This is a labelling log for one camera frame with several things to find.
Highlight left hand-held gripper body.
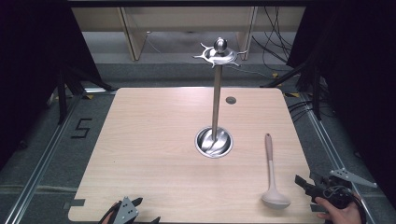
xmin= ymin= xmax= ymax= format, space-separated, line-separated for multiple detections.
xmin=111 ymin=196 xmax=141 ymax=224

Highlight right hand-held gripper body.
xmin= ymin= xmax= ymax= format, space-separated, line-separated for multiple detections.
xmin=305 ymin=167 xmax=378 ymax=210

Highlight beige silicone ladle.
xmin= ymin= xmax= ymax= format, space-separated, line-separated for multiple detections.
xmin=261 ymin=133 xmax=292 ymax=210

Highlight steel utensil rack stand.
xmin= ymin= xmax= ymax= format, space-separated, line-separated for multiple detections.
xmin=192 ymin=36 xmax=248 ymax=159

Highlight person's left hand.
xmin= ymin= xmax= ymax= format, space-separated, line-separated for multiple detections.
xmin=102 ymin=203 xmax=121 ymax=224

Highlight person's right hand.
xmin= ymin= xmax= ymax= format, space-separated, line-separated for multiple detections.
xmin=314 ymin=192 xmax=364 ymax=224

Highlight black tape strip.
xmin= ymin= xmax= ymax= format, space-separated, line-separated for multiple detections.
xmin=63 ymin=198 xmax=86 ymax=211
xmin=309 ymin=203 xmax=327 ymax=215

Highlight black metal stand legs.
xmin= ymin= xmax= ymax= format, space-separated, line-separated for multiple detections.
xmin=261 ymin=60 xmax=325 ymax=121
xmin=55 ymin=66 xmax=115 ymax=126

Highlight black curtain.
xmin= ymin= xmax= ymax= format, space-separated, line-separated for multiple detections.
xmin=285 ymin=0 xmax=396 ymax=200
xmin=0 ymin=0 xmax=104 ymax=171

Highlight aluminium floor rail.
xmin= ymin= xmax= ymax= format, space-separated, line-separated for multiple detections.
xmin=3 ymin=92 xmax=84 ymax=224
xmin=299 ymin=92 xmax=376 ymax=224

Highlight black floor cables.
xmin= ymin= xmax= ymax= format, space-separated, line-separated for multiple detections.
xmin=287 ymin=98 xmax=316 ymax=123

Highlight thin white cable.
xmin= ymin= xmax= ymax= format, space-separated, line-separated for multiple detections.
xmin=145 ymin=30 xmax=266 ymax=80

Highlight bundle of black hanging cables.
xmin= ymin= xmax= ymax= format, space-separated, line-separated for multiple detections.
xmin=251 ymin=6 xmax=297 ymax=64

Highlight light wooden furniture frame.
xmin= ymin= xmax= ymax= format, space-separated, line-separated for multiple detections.
xmin=70 ymin=6 xmax=306 ymax=63

